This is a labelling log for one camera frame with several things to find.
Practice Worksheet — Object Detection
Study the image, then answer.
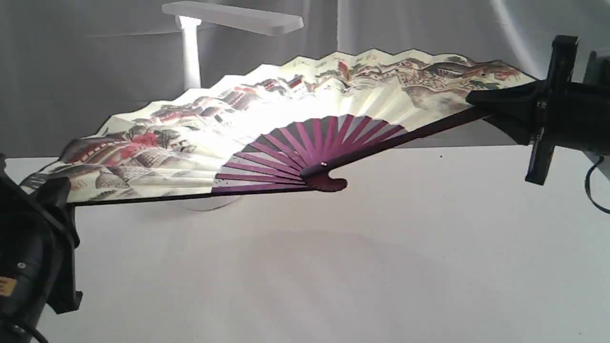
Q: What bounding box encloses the white desk lamp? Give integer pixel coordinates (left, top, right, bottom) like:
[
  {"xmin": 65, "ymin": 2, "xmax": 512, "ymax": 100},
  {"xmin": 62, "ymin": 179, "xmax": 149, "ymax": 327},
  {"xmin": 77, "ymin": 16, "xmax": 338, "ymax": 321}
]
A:
[{"xmin": 161, "ymin": 0, "xmax": 304, "ymax": 212}]

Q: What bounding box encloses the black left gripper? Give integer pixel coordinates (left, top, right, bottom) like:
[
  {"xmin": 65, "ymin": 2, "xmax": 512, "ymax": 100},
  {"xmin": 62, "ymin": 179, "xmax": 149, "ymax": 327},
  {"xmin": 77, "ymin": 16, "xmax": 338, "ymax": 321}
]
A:
[{"xmin": 0, "ymin": 155, "xmax": 83, "ymax": 343}]

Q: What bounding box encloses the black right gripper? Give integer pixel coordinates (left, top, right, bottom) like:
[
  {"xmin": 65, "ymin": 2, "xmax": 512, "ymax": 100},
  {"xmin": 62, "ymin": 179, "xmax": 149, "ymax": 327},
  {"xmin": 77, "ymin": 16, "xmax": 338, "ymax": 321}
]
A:
[{"xmin": 466, "ymin": 35, "xmax": 610, "ymax": 185}]

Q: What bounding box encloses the painted paper folding fan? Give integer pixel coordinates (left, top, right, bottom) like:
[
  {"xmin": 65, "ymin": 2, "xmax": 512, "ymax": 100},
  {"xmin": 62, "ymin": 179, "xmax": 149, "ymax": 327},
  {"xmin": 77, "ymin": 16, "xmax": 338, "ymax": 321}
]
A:
[{"xmin": 20, "ymin": 49, "xmax": 534, "ymax": 205}]

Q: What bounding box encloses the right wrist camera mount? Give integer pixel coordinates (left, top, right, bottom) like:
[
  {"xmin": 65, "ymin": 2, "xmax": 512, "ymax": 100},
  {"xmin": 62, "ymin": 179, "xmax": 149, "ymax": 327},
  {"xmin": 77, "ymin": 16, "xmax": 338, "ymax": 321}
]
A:
[{"xmin": 582, "ymin": 48, "xmax": 610, "ymax": 88}]

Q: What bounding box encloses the grey backdrop curtain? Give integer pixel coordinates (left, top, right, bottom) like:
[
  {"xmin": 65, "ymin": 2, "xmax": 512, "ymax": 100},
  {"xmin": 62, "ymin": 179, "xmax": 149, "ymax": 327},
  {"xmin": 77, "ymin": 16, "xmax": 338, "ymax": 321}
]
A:
[{"xmin": 1, "ymin": 0, "xmax": 610, "ymax": 158}]

